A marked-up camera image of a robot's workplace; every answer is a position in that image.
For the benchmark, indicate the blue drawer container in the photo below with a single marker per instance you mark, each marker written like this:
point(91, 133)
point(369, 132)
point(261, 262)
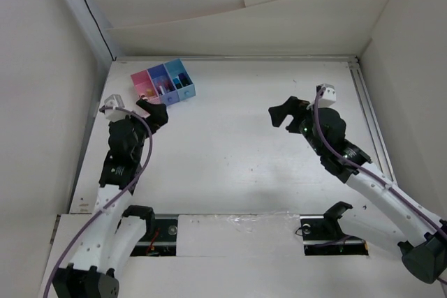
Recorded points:
point(174, 68)

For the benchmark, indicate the pink capped white marker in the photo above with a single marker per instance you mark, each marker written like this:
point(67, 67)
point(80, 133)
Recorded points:
point(160, 89)

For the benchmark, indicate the purple drawer container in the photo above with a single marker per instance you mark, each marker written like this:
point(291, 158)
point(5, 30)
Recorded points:
point(157, 73)

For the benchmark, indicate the blue capped black highlighter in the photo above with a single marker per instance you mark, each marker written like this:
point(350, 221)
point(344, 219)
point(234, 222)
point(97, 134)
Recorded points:
point(177, 83)

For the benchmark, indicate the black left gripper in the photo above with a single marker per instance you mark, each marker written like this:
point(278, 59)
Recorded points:
point(158, 117)

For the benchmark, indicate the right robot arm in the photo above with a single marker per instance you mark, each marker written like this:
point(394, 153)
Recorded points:
point(387, 217)

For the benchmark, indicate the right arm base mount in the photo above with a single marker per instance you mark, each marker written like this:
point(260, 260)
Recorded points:
point(322, 236)

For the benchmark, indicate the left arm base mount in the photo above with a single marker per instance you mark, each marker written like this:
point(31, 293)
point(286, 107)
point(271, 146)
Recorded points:
point(160, 239)

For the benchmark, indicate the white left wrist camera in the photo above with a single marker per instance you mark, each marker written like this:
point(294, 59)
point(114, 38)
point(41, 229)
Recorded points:
point(112, 108)

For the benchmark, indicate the red transparent pen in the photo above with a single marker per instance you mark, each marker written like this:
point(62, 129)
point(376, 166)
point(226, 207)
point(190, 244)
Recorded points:
point(169, 85)
point(165, 86)

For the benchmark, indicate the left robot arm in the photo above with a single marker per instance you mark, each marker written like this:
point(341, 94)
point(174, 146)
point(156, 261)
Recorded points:
point(91, 263)

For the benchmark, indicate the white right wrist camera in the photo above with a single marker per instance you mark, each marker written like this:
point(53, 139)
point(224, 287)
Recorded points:
point(326, 95)

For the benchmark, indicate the purple capped black highlighter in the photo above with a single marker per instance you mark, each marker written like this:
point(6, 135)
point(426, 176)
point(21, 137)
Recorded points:
point(184, 80)

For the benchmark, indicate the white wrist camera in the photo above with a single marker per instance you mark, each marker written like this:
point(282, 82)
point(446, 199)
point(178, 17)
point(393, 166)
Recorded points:
point(112, 108)
point(326, 95)

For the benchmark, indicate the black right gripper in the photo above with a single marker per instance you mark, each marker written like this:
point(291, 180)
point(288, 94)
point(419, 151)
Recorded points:
point(297, 107)

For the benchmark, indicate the pink drawer container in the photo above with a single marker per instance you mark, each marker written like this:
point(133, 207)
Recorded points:
point(141, 82)

